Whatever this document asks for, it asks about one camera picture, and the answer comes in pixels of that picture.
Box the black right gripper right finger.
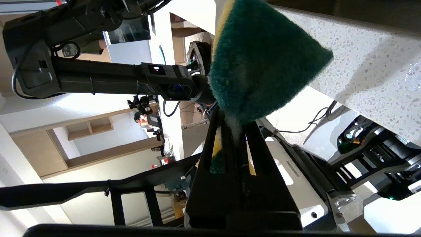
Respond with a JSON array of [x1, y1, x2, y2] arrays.
[[237, 121, 303, 231]]

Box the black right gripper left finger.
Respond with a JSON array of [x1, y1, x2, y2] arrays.
[[186, 109, 239, 229]]

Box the green and yellow sponge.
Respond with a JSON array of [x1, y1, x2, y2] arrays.
[[209, 0, 334, 175]]

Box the white robot base shell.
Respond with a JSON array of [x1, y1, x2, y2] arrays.
[[362, 179, 421, 235]]

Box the stainless steel sink basin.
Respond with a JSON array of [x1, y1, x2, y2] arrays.
[[266, 0, 421, 36]]

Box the loose black floor cables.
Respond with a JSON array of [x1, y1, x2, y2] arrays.
[[278, 100, 344, 135]]

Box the black camera rig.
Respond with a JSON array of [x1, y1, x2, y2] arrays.
[[127, 95, 165, 157]]

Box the wooden wall shelf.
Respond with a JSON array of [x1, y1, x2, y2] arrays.
[[66, 116, 114, 141]]

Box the black metal rail frame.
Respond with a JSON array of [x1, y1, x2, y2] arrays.
[[0, 153, 202, 228]]

